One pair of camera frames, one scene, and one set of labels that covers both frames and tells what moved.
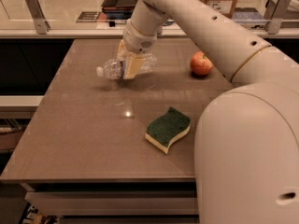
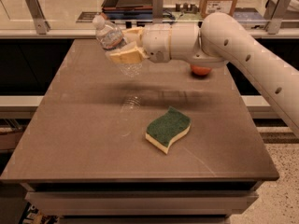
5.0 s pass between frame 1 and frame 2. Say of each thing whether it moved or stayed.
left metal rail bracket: stayed
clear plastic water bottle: moved
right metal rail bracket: stayed
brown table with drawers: stayed
